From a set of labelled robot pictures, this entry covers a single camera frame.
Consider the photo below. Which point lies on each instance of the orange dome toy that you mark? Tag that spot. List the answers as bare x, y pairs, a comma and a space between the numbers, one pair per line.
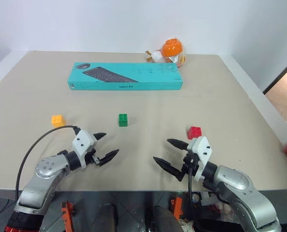
172, 47

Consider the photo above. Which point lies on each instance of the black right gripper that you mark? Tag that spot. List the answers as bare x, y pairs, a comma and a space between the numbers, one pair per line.
189, 164

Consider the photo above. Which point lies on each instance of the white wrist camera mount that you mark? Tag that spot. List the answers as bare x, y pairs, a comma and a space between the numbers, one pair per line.
81, 142
203, 152

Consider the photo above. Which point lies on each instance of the white and yellow toy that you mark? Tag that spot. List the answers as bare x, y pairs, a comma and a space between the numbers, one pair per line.
155, 56

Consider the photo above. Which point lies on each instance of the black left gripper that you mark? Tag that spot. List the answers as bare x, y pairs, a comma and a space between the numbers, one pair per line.
91, 157

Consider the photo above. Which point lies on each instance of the beige table cover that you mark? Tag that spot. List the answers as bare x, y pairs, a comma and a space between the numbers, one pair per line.
138, 108

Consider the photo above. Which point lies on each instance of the red toy brick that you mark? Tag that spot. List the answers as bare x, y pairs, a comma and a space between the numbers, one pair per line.
194, 132

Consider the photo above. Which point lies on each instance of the yellow toy brick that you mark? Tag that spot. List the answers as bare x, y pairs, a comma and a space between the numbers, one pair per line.
58, 120

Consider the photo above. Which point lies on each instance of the dark-edged brown board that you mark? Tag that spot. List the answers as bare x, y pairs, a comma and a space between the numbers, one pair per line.
284, 79

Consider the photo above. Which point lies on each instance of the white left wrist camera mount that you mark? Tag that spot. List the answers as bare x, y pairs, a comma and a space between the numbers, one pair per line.
81, 142

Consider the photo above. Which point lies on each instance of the green toy brick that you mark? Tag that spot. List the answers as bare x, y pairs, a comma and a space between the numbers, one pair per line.
123, 120

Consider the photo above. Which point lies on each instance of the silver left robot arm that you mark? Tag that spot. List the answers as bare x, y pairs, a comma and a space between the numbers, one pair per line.
47, 172

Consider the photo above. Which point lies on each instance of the dark rounded shape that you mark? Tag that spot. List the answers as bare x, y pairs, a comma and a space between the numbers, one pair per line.
162, 220

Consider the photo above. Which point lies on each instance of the teal keyboard box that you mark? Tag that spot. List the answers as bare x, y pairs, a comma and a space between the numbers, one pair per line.
124, 77

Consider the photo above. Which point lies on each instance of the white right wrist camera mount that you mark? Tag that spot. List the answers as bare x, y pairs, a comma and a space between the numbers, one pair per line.
203, 152

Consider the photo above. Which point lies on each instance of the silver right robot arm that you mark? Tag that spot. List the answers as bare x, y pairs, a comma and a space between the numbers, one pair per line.
240, 191

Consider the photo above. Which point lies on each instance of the orange clamp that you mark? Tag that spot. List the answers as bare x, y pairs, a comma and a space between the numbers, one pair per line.
177, 207
67, 215

